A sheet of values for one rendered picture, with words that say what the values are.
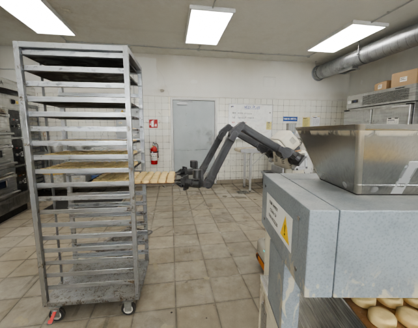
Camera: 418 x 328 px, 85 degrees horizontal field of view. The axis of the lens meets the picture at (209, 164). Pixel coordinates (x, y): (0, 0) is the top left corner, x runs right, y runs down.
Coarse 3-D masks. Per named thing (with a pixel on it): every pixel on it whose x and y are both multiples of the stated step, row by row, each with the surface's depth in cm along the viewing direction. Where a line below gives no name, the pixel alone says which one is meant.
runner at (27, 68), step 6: (24, 66) 135; (30, 66) 135; (36, 66) 136; (42, 66) 136; (48, 66) 136; (54, 66) 137; (60, 66) 137; (66, 66) 137; (72, 66) 138; (78, 66) 138; (66, 72) 140; (72, 72) 140; (78, 72) 140; (84, 72) 140; (90, 72) 140; (96, 72) 140; (102, 72) 140; (108, 72) 140; (114, 72) 141; (120, 72) 141
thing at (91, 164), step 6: (66, 162) 179; (72, 162) 180; (78, 162) 180; (84, 162) 180; (90, 162) 180; (96, 162) 180; (102, 162) 181; (108, 162) 183; (114, 162) 182; (120, 162) 182; (126, 162) 180; (48, 168) 151; (54, 168) 151; (60, 168) 151; (66, 168) 151; (72, 168) 151; (78, 168) 151; (84, 168) 152; (90, 168) 151; (96, 168) 151
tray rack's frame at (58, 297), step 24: (24, 48) 135; (48, 48) 134; (72, 48) 134; (96, 48) 135; (120, 48) 137; (24, 96) 135; (24, 120) 136; (24, 144) 138; (72, 192) 192; (72, 240) 195; (96, 264) 198; (120, 264) 199; (144, 264) 199; (72, 288) 168; (96, 288) 168; (120, 288) 168
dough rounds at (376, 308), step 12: (348, 300) 55; (360, 300) 52; (372, 300) 52; (384, 300) 53; (396, 300) 52; (408, 300) 53; (360, 312) 51; (372, 312) 49; (384, 312) 49; (396, 312) 50; (408, 312) 49; (372, 324) 48; (384, 324) 46; (396, 324) 46; (408, 324) 47
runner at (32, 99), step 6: (30, 96) 138; (36, 96) 138; (42, 96) 138; (48, 96) 139; (78, 102) 143; (84, 102) 143; (90, 102) 143; (96, 102) 143; (102, 102) 143; (108, 102) 143; (114, 102) 143; (120, 102) 144
